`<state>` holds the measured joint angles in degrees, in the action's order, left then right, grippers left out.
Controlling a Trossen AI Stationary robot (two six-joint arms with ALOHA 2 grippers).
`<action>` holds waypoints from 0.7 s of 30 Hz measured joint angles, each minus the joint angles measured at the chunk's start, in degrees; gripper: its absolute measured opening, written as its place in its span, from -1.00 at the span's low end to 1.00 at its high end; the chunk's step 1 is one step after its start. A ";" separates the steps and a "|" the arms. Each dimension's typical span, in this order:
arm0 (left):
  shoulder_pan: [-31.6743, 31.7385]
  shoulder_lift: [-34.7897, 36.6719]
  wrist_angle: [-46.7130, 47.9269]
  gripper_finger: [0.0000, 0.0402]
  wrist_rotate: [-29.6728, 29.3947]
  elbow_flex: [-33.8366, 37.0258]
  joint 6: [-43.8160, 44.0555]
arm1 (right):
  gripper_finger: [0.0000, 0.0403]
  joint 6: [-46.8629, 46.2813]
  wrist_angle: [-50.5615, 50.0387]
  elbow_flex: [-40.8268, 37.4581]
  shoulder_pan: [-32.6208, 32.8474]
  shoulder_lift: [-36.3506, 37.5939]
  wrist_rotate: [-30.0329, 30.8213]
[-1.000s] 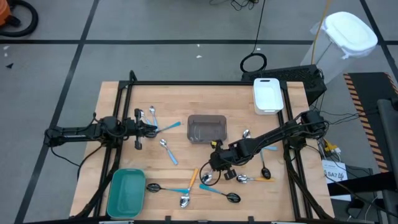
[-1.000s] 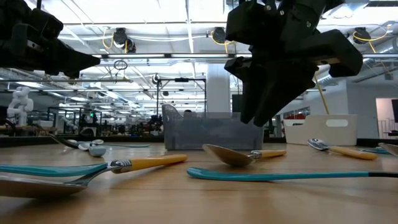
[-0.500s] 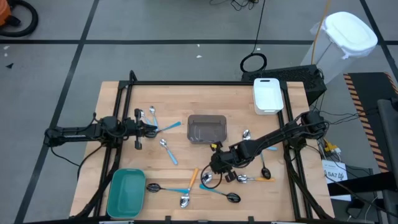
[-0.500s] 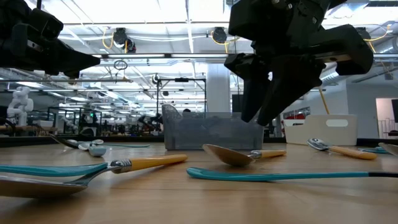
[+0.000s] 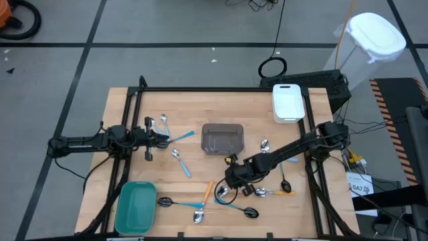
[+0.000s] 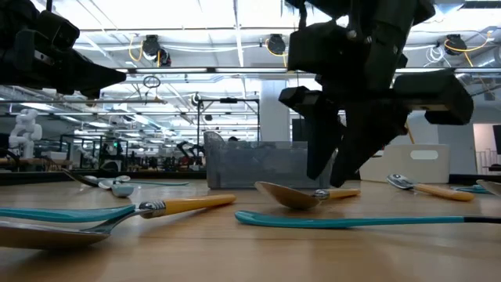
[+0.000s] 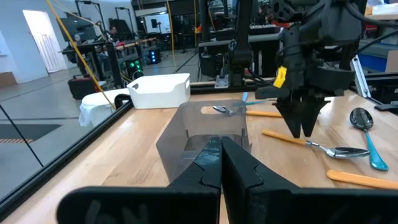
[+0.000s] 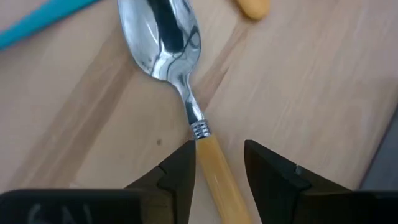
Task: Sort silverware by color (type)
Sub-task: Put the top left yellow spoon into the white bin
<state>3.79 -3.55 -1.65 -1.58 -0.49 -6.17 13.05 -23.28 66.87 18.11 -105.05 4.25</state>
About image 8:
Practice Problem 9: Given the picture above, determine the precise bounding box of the yellow handled spoon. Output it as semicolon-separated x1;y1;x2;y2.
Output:
234;0;271;21
117;0;252;224

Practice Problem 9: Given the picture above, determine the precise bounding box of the teal handled spoon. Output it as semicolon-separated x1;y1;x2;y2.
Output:
0;0;100;52

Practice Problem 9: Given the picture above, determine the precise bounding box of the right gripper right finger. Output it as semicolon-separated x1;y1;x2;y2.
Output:
244;139;352;224

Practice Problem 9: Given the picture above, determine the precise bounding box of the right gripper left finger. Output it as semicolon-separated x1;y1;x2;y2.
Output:
124;139;197;224

